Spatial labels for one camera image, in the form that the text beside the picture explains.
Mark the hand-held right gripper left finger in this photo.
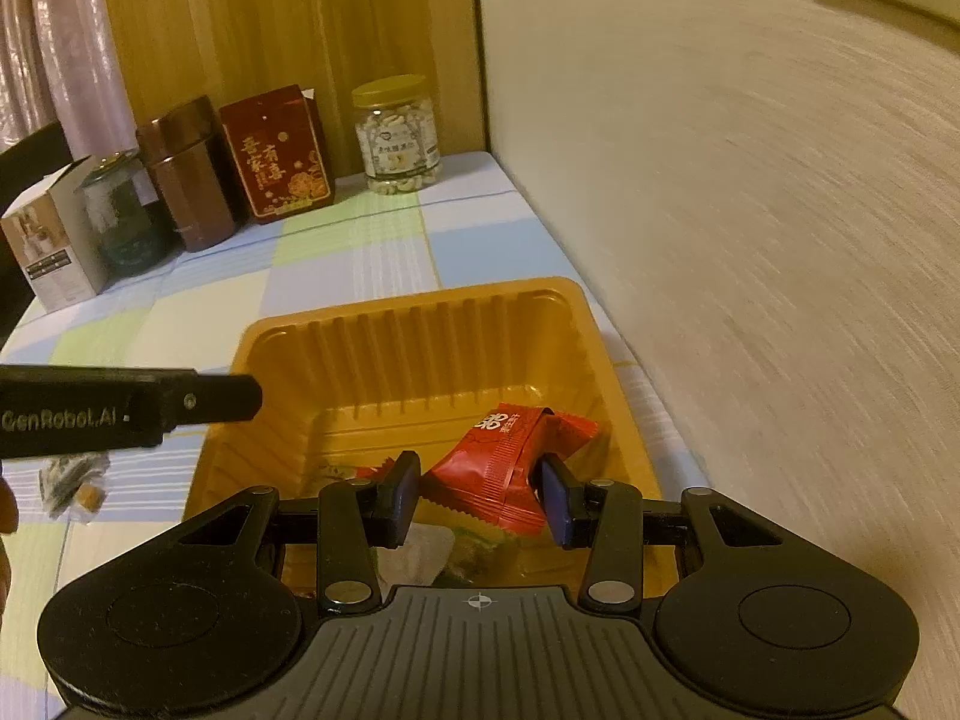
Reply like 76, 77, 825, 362
154, 450, 422, 614

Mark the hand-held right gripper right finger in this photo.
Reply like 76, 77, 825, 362
535, 452, 792, 614

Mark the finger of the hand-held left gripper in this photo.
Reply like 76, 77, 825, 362
160, 370, 265, 437

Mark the large red snack packet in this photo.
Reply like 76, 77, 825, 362
420, 403, 602, 539

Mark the orange plastic tray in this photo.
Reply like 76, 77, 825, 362
183, 277, 665, 595

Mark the clear packet of dark snacks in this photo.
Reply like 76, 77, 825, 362
39, 455, 108, 521

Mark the green wrapped snack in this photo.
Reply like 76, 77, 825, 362
448, 531, 527, 590

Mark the white cardboard box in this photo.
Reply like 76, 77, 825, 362
0, 155, 115, 314

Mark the dark green glass jar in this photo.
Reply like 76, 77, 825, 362
80, 153, 179, 272

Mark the checked tablecloth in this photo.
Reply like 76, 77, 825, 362
0, 150, 712, 620

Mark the brown metal canister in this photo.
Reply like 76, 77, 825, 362
136, 95, 250, 254

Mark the red gift box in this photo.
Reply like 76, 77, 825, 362
218, 84, 337, 226

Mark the yellow-lidded plastic nut jar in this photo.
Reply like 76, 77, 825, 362
352, 74, 440, 197

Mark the pink curtain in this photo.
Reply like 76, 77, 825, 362
0, 0, 137, 155

